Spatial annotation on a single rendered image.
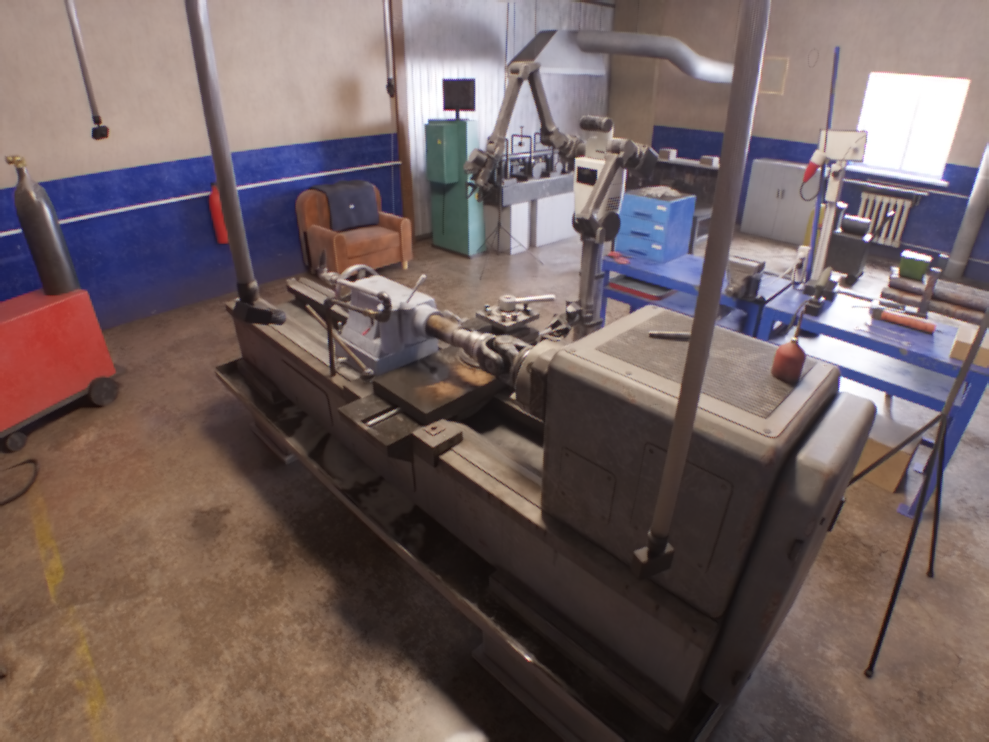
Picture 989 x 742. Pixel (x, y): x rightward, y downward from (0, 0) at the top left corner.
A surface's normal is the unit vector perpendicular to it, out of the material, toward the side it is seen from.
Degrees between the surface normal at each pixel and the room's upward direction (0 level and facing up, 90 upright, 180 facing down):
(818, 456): 0
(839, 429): 0
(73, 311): 90
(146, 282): 90
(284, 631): 0
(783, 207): 90
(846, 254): 90
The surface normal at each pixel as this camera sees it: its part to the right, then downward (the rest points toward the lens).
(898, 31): -0.71, 0.35
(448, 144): 0.70, 0.35
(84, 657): 0.00, -0.87
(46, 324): 0.90, 0.21
